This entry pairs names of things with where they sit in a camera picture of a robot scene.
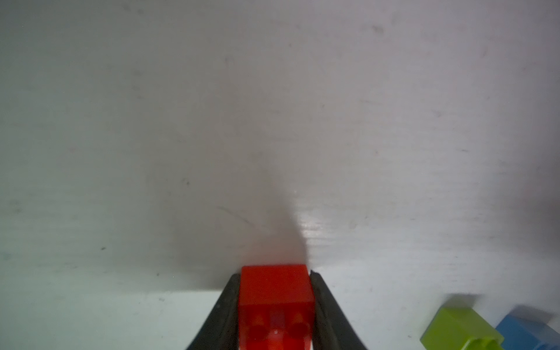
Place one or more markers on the blue lego brick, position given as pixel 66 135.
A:
pixel 524 334

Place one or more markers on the red lego brick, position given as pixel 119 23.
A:
pixel 276 307

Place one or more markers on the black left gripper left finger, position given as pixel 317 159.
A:
pixel 220 331

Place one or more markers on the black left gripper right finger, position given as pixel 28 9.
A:
pixel 332 330

